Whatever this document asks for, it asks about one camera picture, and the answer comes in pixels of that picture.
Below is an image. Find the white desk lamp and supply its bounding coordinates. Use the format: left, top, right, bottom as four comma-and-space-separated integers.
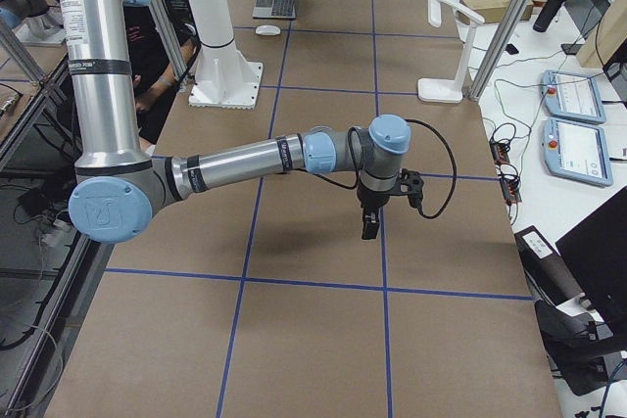
416, 0, 486, 105

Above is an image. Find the black water bottle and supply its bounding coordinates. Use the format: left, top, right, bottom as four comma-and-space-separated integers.
533, 0, 566, 32

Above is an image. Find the aluminium frame post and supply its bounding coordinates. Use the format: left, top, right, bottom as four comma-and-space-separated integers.
468, 0, 528, 102

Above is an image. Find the seated person in black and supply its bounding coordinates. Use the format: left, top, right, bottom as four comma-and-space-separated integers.
123, 7, 178, 145

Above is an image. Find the black monitor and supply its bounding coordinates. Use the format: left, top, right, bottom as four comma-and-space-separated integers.
556, 189, 627, 333

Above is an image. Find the white computer mouse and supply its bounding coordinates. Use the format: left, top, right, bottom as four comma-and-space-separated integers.
255, 24, 281, 36

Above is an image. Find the far teach pendant tablet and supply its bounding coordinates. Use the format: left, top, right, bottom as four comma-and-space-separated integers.
541, 70, 606, 124

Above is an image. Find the black camera cable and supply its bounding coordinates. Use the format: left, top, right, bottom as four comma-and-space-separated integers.
313, 117, 458, 219

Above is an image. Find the grey laptop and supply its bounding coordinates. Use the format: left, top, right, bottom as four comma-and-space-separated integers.
252, 0, 299, 21

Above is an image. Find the teach pendant tablet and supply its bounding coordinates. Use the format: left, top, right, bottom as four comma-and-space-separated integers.
541, 70, 606, 124
542, 117, 613, 187

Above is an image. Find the near teach pendant tablet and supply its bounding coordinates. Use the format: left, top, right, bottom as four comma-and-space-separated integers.
542, 117, 613, 187

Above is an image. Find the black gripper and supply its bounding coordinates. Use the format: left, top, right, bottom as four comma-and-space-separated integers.
357, 182, 390, 240

